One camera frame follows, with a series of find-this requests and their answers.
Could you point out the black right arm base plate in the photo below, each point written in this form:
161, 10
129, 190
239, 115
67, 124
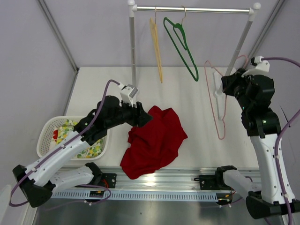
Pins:
208, 182

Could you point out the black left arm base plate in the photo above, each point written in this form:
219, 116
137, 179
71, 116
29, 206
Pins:
108, 180

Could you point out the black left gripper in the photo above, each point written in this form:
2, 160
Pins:
139, 117

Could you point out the white metal clothes rack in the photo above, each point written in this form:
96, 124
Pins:
133, 7

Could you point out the pink wire hanger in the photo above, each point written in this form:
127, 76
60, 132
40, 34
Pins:
217, 100

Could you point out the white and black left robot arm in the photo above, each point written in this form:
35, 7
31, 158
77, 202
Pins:
39, 181

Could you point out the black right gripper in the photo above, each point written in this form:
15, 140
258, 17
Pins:
229, 81

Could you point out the yellow hanger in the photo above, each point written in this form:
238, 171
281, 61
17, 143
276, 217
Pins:
154, 35

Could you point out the aluminium mounting rail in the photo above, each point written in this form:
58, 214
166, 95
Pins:
181, 179

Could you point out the white slotted cable duct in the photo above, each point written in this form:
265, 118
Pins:
137, 195

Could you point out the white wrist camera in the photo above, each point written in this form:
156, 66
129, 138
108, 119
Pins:
128, 93
260, 67

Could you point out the red skirt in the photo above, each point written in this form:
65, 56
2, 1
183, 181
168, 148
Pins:
154, 145

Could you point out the lemon print cloth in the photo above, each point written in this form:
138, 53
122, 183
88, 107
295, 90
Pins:
61, 132

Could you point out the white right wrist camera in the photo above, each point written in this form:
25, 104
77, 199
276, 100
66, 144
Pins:
260, 67

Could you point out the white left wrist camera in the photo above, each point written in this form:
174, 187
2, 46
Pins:
128, 93

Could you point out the white plastic laundry basket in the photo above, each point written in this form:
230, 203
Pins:
47, 131

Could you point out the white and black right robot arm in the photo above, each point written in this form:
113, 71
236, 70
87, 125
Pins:
273, 197

